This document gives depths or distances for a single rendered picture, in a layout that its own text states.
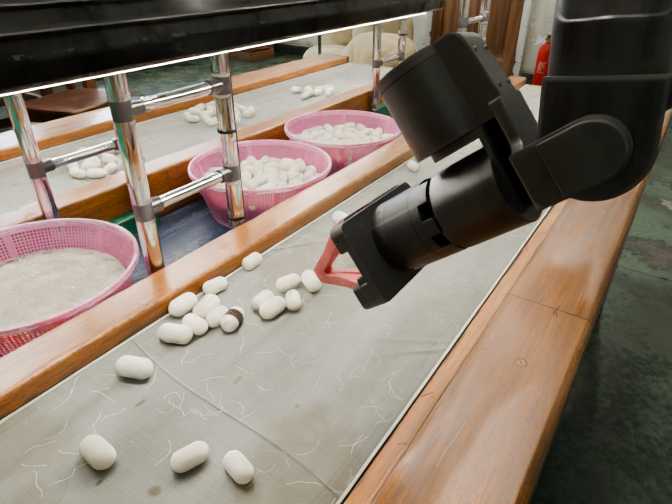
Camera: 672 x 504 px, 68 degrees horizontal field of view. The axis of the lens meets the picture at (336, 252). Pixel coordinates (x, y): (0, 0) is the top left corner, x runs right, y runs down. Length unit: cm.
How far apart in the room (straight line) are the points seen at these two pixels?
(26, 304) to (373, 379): 44
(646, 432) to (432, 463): 126
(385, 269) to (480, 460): 17
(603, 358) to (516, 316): 126
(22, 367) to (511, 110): 48
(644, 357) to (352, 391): 149
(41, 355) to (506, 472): 44
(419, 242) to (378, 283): 4
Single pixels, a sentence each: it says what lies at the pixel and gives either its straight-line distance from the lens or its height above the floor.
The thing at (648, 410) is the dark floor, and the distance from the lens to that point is 172.
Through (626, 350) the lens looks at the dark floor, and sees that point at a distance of 191.
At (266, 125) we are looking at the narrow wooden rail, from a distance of 121.
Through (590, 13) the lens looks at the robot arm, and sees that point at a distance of 30.
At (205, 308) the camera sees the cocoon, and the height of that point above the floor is 76.
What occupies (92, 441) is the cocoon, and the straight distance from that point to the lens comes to 49.
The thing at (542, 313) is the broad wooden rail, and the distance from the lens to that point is 60.
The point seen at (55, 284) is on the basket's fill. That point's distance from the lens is 75.
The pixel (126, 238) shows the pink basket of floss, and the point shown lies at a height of 76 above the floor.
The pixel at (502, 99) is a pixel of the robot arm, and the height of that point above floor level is 103.
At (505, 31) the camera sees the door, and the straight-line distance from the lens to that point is 546.
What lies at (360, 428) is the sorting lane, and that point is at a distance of 48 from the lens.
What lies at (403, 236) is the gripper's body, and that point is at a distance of 35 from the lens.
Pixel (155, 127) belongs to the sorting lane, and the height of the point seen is 74.
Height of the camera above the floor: 111
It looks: 31 degrees down
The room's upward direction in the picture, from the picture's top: straight up
